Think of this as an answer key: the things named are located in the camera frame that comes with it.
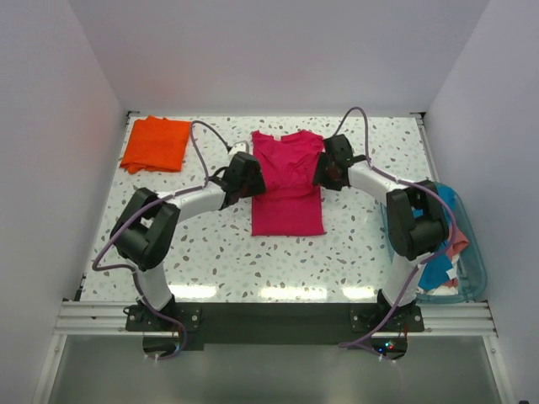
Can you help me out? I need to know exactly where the magenta pink t-shirt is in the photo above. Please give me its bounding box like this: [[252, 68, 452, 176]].
[[252, 130, 324, 237]]

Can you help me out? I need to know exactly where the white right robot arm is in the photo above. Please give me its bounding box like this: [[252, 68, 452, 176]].
[[313, 135, 451, 331]]

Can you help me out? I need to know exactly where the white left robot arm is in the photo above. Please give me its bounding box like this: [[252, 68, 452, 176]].
[[109, 141, 265, 330]]

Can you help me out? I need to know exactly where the folded orange t-shirt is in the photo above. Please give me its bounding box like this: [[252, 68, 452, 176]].
[[120, 116, 191, 174]]

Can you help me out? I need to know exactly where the blue t-shirt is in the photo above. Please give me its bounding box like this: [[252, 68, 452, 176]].
[[419, 183, 456, 290]]

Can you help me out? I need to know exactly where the salmon pink t-shirt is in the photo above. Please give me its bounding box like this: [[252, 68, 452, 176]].
[[446, 226, 469, 261]]

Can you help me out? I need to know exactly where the teal plastic laundry basket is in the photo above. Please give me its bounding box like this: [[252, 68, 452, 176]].
[[373, 190, 488, 304]]

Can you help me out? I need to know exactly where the white t-shirt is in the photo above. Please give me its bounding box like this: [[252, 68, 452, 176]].
[[417, 254, 460, 296]]

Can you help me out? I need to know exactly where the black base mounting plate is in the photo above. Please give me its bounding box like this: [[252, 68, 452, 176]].
[[123, 302, 425, 354]]

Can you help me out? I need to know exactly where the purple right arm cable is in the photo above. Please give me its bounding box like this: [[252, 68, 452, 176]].
[[334, 106, 457, 404]]

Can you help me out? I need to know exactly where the aluminium frame rail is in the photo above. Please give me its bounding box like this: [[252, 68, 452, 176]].
[[54, 301, 497, 343]]

